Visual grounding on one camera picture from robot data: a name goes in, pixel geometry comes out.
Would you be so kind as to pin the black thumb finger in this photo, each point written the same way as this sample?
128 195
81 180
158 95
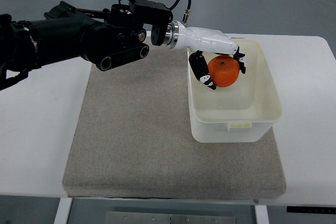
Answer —
200 69

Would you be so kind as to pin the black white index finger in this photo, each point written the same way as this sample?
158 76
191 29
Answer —
240 57

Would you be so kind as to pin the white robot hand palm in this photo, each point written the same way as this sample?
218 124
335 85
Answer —
203 39

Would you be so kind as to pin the orange fruit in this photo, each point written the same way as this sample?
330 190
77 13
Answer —
223 70

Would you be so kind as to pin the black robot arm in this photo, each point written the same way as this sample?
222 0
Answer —
109 38

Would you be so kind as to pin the white plastic box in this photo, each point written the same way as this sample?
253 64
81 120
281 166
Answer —
242 112

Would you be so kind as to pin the grey felt mat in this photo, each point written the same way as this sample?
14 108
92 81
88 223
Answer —
133 140

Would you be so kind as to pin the black table control panel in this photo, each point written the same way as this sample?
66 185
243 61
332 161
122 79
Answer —
311 210

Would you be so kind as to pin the white table leg frame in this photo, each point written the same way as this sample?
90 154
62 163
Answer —
63 211

